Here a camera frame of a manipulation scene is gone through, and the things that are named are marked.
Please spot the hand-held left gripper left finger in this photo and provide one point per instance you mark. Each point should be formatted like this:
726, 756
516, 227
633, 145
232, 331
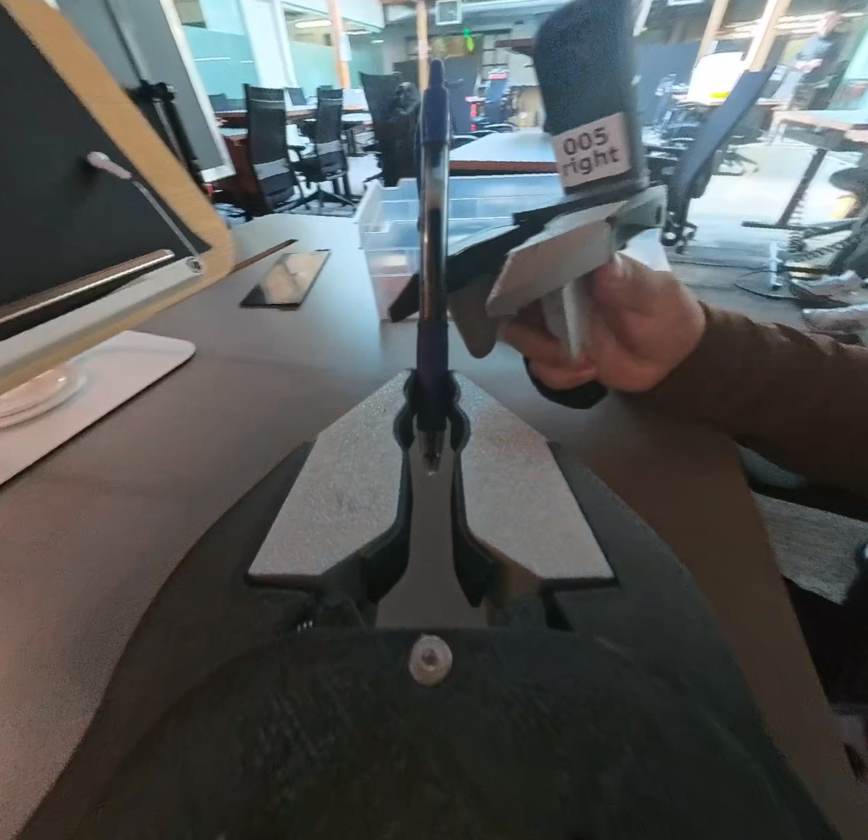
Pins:
339, 508

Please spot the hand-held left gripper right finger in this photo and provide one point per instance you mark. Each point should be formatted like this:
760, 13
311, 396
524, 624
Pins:
529, 508

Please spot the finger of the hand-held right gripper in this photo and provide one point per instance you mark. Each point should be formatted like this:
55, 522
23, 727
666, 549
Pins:
478, 311
556, 257

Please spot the blue pen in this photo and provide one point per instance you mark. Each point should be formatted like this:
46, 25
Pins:
432, 352

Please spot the person's right forearm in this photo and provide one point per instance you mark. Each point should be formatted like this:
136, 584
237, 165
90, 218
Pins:
780, 406

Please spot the person's right hand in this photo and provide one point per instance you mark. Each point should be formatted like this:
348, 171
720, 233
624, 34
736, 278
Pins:
644, 325

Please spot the grey table with brown edge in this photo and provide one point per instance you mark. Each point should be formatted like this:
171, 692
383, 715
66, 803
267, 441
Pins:
502, 152

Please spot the clear plastic storage bin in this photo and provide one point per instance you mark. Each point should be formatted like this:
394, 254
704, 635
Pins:
390, 223

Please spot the dark mesh office chair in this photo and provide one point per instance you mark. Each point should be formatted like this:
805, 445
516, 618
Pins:
719, 135

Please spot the black jacket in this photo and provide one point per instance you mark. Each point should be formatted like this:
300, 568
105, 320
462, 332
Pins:
407, 121

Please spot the dark glossy flat plate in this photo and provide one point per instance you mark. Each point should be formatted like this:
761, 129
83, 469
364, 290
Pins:
285, 277

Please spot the black office chair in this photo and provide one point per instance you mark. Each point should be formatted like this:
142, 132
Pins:
329, 121
268, 128
376, 108

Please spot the dark framed board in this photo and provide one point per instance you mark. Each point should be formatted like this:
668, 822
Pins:
169, 74

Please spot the monitor with wooden frame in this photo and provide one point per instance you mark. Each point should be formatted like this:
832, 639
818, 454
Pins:
54, 176

